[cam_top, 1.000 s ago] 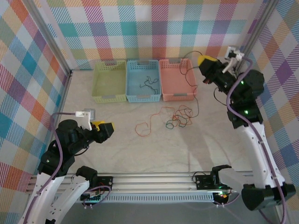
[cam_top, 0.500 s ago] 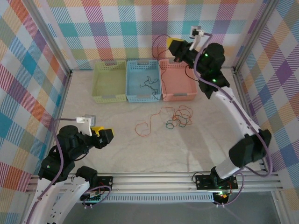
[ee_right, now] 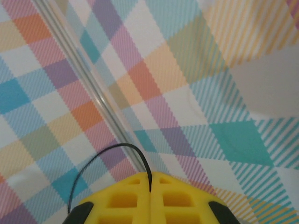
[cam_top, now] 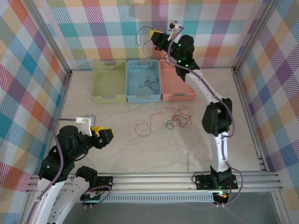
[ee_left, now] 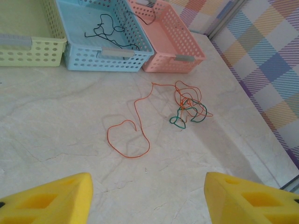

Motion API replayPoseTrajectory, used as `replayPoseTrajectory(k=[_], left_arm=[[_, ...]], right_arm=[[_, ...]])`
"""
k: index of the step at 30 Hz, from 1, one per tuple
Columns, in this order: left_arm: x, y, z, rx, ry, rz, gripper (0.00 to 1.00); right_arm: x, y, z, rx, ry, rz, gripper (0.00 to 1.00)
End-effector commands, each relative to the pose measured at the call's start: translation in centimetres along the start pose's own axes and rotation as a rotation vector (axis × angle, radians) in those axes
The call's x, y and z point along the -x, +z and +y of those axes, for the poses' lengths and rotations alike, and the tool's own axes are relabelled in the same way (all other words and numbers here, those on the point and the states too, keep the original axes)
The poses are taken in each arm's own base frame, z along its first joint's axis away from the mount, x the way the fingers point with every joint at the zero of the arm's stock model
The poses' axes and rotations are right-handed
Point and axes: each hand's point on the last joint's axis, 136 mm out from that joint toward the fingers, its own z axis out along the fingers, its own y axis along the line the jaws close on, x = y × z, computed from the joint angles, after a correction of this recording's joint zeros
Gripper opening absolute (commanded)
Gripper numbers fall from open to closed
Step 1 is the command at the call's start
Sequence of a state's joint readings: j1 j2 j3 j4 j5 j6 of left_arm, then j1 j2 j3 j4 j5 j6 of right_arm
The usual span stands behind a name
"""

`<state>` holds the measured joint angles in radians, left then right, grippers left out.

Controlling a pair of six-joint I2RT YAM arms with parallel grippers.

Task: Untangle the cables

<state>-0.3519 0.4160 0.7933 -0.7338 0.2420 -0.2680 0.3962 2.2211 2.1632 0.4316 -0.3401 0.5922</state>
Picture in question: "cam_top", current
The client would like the thin black cable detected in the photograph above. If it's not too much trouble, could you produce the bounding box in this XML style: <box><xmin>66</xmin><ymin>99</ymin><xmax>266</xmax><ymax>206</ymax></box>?
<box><xmin>135</xmin><ymin>27</ymin><xmax>162</xmax><ymax>94</ymax></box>

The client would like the thin red cable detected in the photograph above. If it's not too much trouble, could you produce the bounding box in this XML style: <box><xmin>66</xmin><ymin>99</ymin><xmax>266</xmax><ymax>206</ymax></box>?
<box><xmin>135</xmin><ymin>106</ymin><xmax>175</xmax><ymax>138</ymax></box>

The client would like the thin orange cable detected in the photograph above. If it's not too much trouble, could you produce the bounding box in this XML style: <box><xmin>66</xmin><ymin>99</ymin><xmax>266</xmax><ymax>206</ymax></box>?
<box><xmin>171</xmin><ymin>104</ymin><xmax>193</xmax><ymax>128</ymax></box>

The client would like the thin green cable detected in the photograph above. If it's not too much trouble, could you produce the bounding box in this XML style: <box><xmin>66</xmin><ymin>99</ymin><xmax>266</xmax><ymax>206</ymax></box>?
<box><xmin>165</xmin><ymin>115</ymin><xmax>191</xmax><ymax>129</ymax></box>

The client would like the pink plastic basket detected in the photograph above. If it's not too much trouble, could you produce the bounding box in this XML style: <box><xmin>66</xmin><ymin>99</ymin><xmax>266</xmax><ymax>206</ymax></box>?
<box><xmin>159</xmin><ymin>58</ymin><xmax>197</xmax><ymax>102</ymax></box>

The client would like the blue plastic basket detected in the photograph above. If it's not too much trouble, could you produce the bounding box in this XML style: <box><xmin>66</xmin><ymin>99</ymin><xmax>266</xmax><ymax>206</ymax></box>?
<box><xmin>125</xmin><ymin>59</ymin><xmax>162</xmax><ymax>103</ymax></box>

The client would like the green plastic basket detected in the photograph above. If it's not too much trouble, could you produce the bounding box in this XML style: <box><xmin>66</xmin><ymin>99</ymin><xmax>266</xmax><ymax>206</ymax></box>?
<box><xmin>92</xmin><ymin>60</ymin><xmax>127</xmax><ymax>104</ymax></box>

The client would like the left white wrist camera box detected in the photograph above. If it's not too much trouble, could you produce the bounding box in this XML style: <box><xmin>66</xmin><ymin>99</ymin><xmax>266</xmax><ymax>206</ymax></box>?
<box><xmin>74</xmin><ymin>113</ymin><xmax>96</xmax><ymax>136</ymax></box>

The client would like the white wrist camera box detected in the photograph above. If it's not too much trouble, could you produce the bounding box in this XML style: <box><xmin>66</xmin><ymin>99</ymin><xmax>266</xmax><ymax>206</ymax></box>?
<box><xmin>168</xmin><ymin>20</ymin><xmax>185</xmax><ymax>41</ymax></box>
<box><xmin>74</xmin><ymin>113</ymin><xmax>96</xmax><ymax>136</ymax></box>

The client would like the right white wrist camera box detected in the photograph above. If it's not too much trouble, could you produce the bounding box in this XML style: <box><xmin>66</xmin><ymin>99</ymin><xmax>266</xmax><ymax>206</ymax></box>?
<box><xmin>168</xmin><ymin>20</ymin><xmax>185</xmax><ymax>41</ymax></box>

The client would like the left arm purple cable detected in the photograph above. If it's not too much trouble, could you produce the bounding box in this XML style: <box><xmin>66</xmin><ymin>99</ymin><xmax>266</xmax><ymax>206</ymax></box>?
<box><xmin>25</xmin><ymin>118</ymin><xmax>112</xmax><ymax>224</ymax></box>

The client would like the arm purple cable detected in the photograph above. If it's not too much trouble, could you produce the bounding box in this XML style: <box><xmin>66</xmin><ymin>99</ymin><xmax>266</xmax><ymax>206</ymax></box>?
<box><xmin>166</xmin><ymin>24</ymin><xmax>245</xmax><ymax>207</ymax></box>
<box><xmin>25</xmin><ymin>118</ymin><xmax>112</xmax><ymax>224</ymax></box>

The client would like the left gripper thin black wire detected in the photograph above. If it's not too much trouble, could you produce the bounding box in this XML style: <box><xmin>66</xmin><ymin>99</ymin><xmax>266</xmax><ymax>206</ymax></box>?
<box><xmin>69</xmin><ymin>149</ymin><xmax>88</xmax><ymax>162</ymax></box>

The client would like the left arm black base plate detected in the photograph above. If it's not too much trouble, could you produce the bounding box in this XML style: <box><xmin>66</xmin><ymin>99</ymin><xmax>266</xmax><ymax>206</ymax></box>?
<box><xmin>90</xmin><ymin>176</ymin><xmax>114</xmax><ymax>191</ymax></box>

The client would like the aluminium mounting rail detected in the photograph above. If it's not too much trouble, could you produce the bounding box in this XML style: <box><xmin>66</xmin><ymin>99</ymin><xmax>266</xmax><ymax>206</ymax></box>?
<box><xmin>25</xmin><ymin>172</ymin><xmax>283</xmax><ymax>193</ymax></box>

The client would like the aluminium frame post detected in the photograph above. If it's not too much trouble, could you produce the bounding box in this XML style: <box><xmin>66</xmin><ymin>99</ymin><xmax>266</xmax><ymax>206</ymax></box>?
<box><xmin>22</xmin><ymin>0</ymin><xmax>73</xmax><ymax>75</ymax></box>
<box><xmin>232</xmin><ymin>0</ymin><xmax>281</xmax><ymax>73</ymax></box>

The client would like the grey slotted cable duct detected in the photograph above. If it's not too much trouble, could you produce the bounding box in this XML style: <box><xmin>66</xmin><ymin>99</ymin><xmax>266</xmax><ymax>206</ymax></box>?
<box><xmin>58</xmin><ymin>195</ymin><xmax>215</xmax><ymax>203</ymax></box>

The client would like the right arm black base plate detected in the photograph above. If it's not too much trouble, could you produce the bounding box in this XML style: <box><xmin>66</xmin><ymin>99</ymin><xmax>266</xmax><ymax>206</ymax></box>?
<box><xmin>195</xmin><ymin>174</ymin><xmax>239</xmax><ymax>190</ymax></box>

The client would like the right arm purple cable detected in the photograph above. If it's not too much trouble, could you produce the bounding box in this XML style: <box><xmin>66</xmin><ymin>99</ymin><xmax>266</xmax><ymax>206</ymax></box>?
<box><xmin>166</xmin><ymin>24</ymin><xmax>245</xmax><ymax>207</ymax></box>

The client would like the aluminium frame leg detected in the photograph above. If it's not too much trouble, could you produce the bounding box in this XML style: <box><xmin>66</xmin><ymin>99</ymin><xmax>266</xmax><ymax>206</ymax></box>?
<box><xmin>272</xmin><ymin>191</ymin><xmax>292</xmax><ymax>224</ymax></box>

